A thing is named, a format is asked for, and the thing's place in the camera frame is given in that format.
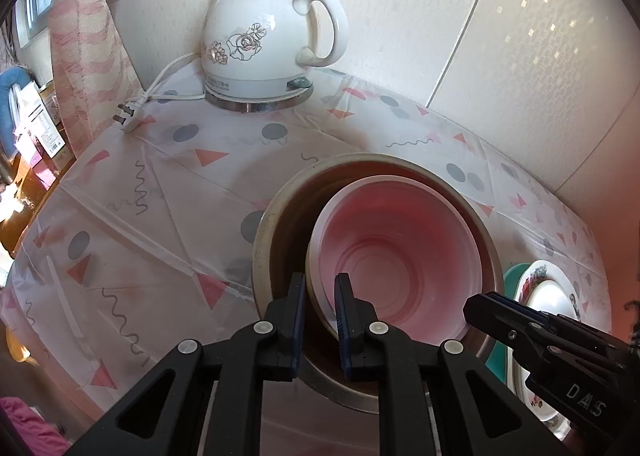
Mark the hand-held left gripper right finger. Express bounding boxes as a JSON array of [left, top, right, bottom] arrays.
[[334, 272, 571, 456]]

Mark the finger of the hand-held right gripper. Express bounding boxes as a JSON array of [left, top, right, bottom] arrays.
[[480, 292, 556, 325], [462, 295, 546, 352]]

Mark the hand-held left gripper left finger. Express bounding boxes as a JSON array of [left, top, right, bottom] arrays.
[[65, 272, 307, 456]]

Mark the white plate with red print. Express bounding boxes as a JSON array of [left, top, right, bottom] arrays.
[[512, 259, 583, 442]]

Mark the pink plastic bowl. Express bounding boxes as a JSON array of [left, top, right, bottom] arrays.
[[305, 175, 487, 343]]

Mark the brown ceramic bowl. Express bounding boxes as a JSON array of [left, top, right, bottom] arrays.
[[251, 153, 504, 412]]

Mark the teal plate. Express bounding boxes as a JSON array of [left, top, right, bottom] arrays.
[[482, 263, 531, 394]]

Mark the white patterned tablecloth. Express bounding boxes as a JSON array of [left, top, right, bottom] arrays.
[[0, 54, 613, 456]]

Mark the chrome kettle base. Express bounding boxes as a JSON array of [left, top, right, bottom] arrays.
[[202, 79, 315, 114]]

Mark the pink cloth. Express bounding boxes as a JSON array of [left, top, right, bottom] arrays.
[[0, 396, 71, 456]]

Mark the white ceramic electric kettle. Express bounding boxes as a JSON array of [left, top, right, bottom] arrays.
[[201, 0, 350, 102]]

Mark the white printed box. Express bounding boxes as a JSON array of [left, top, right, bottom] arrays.
[[10, 84, 66, 157]]

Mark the pink striped curtain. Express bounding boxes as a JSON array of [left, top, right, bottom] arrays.
[[47, 0, 143, 157]]

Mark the blue padded roll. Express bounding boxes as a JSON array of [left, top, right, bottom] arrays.
[[0, 67, 31, 157]]

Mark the white power cord with plug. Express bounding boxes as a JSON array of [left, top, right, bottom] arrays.
[[112, 54, 208, 133]]

